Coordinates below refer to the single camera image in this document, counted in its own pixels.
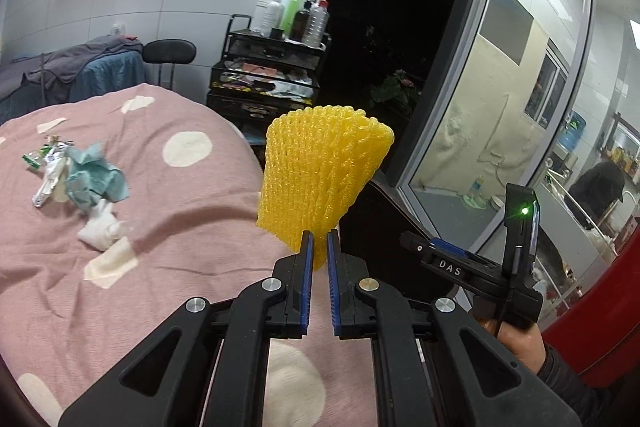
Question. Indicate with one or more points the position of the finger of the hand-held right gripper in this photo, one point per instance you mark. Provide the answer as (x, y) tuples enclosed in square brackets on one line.
[(442, 264), (450, 247)]

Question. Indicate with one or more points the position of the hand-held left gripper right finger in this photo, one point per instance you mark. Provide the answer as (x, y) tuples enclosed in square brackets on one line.
[(334, 287)]

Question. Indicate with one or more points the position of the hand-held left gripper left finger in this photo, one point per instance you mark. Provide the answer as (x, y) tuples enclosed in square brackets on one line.
[(305, 287)]

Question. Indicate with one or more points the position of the black trash bin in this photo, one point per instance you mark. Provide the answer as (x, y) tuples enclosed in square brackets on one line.
[(382, 217)]

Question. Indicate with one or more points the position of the yellow foam fruit net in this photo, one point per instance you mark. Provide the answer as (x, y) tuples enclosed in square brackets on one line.
[(320, 167)]

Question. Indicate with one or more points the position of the person's right forearm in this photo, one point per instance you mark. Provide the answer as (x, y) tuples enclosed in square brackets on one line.
[(570, 387)]

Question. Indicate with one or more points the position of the person's right hand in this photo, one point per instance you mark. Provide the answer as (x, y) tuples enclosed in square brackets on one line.
[(520, 347)]

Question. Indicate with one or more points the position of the plastic bottle on floor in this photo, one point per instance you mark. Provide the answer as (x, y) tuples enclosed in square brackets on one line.
[(476, 193)]

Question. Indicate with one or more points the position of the red plastic container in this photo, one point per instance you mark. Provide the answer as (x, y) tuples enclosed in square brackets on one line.
[(600, 332)]

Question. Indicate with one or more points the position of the blue water jug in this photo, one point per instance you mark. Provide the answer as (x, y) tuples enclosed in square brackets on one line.
[(572, 132)]

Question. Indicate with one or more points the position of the potted plant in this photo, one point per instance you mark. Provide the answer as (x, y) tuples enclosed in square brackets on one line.
[(395, 88)]

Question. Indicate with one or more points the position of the glass partition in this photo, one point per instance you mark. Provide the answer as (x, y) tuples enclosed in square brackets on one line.
[(500, 82)]

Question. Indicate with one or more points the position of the black storage cart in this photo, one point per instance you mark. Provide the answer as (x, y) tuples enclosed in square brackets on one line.
[(270, 82)]

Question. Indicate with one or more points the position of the white crumpled tissue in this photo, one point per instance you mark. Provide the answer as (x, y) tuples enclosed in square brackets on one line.
[(102, 227)]

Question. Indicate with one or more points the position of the blue crumpled tissue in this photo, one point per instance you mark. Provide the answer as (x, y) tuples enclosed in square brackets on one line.
[(95, 177)]

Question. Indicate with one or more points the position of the small black jar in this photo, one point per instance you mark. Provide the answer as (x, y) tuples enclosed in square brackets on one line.
[(276, 32)]

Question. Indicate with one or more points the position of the dark brown bottle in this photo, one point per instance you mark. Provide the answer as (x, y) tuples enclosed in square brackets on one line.
[(301, 27)]

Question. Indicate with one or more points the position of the clear pump bottle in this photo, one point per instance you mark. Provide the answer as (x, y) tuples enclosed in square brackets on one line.
[(318, 22)]

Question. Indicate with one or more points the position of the black stool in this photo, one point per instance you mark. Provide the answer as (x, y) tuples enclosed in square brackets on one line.
[(170, 52)]

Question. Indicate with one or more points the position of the white squat bottle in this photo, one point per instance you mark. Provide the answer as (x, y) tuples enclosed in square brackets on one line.
[(267, 14)]

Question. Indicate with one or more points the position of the green pump bottle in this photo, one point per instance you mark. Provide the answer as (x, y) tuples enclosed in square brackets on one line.
[(295, 9)]

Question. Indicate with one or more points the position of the blue-covered massage bed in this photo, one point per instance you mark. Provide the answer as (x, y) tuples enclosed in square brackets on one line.
[(105, 77)]

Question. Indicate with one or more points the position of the grey towel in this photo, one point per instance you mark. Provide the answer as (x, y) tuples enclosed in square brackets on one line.
[(75, 62)]

